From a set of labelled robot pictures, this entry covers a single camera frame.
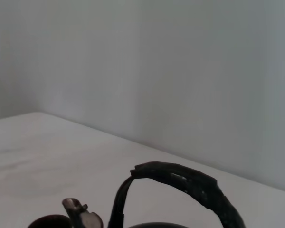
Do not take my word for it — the black round teapot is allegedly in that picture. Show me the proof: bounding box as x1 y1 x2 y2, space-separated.
61 161 247 228

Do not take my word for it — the dark brown teacup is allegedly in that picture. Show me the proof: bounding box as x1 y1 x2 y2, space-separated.
27 214 73 228

